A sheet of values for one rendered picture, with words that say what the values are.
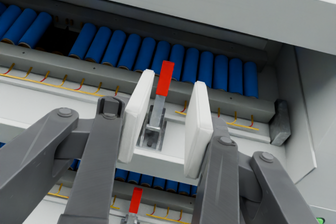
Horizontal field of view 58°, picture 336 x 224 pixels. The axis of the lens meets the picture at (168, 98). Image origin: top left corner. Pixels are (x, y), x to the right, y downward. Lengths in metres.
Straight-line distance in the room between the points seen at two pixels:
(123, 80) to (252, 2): 0.17
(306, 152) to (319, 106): 0.05
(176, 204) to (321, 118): 0.25
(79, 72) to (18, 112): 0.08
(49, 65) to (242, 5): 0.23
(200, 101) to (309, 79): 0.22
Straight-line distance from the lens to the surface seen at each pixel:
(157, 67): 0.38
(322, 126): 0.33
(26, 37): 0.41
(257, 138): 0.37
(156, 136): 0.34
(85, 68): 0.36
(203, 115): 0.16
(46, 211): 0.50
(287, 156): 0.38
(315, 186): 0.37
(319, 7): 0.27
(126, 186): 0.48
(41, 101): 0.37
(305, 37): 0.28
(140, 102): 0.15
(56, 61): 0.37
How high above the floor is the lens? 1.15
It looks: 31 degrees down
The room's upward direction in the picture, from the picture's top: 14 degrees clockwise
